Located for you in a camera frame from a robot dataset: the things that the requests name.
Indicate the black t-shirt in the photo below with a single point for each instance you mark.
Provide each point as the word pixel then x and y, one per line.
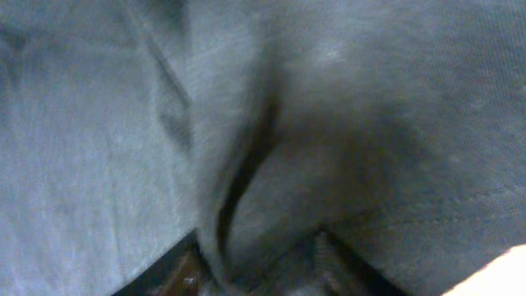
pixel 398 126

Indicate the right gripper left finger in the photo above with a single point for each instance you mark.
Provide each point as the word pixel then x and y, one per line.
pixel 179 271

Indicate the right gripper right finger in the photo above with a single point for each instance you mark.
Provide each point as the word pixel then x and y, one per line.
pixel 343 272

